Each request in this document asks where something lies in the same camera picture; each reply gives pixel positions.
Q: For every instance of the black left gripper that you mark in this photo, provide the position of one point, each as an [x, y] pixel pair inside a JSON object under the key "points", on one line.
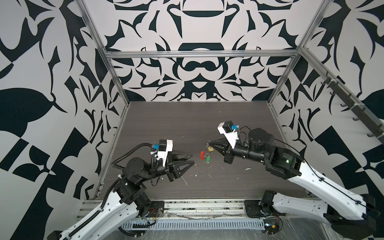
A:
{"points": [[170, 169]]}

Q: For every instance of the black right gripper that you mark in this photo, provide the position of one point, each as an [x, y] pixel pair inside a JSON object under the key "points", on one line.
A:
{"points": [[227, 150]]}

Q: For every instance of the red key tag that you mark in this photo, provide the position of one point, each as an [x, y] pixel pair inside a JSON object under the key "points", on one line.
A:
{"points": [[202, 154]]}

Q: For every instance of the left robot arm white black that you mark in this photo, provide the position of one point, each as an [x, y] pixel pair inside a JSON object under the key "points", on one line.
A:
{"points": [[126, 199]]}

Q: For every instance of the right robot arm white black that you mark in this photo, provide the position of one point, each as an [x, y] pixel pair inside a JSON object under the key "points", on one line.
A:
{"points": [[351, 215]]}

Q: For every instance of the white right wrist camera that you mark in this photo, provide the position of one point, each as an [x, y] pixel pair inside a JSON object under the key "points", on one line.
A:
{"points": [[230, 131]]}

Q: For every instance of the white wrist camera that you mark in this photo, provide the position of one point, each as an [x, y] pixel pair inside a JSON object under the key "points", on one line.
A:
{"points": [[230, 131], [161, 151]]}

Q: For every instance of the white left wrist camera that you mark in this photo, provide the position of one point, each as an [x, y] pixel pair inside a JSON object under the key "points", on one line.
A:
{"points": [[161, 151]]}

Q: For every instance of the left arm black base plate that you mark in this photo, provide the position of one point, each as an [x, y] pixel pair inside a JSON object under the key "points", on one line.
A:
{"points": [[156, 209]]}

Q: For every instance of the white slotted cable duct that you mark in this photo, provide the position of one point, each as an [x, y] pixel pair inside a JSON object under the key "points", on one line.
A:
{"points": [[201, 224]]}

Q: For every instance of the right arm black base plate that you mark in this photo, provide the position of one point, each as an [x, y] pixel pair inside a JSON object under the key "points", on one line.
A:
{"points": [[254, 209]]}

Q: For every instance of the aluminium frame crossbar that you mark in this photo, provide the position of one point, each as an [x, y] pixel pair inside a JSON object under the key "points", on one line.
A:
{"points": [[201, 54]]}

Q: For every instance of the black wall hook rail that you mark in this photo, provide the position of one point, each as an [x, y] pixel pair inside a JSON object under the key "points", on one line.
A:
{"points": [[352, 103]]}

